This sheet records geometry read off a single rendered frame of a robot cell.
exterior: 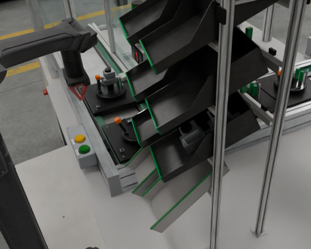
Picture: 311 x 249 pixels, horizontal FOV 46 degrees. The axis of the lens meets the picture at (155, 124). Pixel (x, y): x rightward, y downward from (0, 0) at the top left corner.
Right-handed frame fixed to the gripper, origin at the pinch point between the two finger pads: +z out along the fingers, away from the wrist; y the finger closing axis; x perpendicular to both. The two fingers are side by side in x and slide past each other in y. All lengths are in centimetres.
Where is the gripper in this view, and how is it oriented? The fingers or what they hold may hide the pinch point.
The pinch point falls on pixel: (81, 97)
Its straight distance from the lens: 123.9
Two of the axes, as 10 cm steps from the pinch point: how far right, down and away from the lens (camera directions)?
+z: 0.7, 7.8, 6.2
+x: -9.2, 3.0, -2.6
